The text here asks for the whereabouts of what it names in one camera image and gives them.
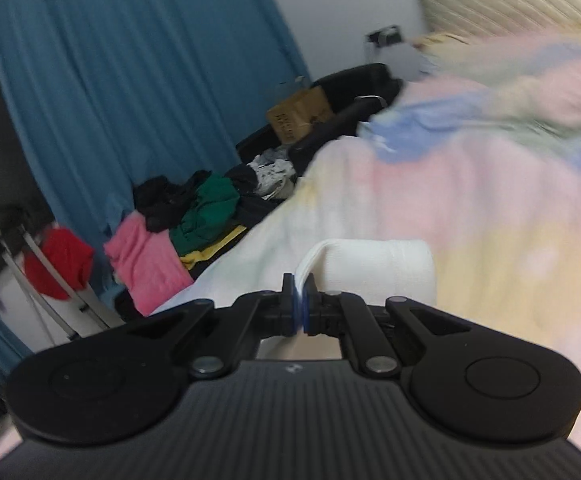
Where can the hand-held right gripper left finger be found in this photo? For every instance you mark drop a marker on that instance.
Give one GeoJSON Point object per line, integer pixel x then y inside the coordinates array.
{"type": "Point", "coordinates": [294, 310]}

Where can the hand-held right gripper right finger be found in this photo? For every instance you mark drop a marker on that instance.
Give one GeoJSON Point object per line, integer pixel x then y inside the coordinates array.
{"type": "Point", "coordinates": [308, 310]}

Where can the yellow black cloth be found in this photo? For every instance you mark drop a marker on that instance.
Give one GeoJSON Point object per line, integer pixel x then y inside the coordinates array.
{"type": "Point", "coordinates": [210, 255]}

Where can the green cloth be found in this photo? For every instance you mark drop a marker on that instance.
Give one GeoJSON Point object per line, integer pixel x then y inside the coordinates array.
{"type": "Point", "coordinates": [208, 210]}

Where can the white grey cloth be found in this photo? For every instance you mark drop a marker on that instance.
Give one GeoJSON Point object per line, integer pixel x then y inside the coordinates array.
{"type": "Point", "coordinates": [273, 175]}

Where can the pink cloth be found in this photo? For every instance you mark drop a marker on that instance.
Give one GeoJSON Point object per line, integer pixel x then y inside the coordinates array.
{"type": "Point", "coordinates": [148, 265]}

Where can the pastel patterned blanket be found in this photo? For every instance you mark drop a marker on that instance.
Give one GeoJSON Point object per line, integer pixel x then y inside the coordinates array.
{"type": "Point", "coordinates": [470, 200]}

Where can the brown paper bag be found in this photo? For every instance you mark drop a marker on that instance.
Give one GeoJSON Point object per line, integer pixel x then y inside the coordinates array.
{"type": "Point", "coordinates": [300, 112]}

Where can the black sofa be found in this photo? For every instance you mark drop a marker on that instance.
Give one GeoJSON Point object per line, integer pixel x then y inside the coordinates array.
{"type": "Point", "coordinates": [355, 85]}

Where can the red cloth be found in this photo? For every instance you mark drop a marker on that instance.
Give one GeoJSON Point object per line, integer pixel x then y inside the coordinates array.
{"type": "Point", "coordinates": [60, 265]}

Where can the garment steamer stand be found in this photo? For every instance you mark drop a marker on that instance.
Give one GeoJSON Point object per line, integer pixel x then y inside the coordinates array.
{"type": "Point", "coordinates": [25, 260]}

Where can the wide blue curtain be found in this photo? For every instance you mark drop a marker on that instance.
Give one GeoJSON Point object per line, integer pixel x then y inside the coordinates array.
{"type": "Point", "coordinates": [130, 85]}

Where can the dark window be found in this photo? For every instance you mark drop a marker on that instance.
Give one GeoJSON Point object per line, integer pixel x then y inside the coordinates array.
{"type": "Point", "coordinates": [0, 135]}

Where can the wall plug with charger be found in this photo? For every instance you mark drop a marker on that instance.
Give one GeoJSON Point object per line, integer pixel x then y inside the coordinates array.
{"type": "Point", "coordinates": [385, 36]}

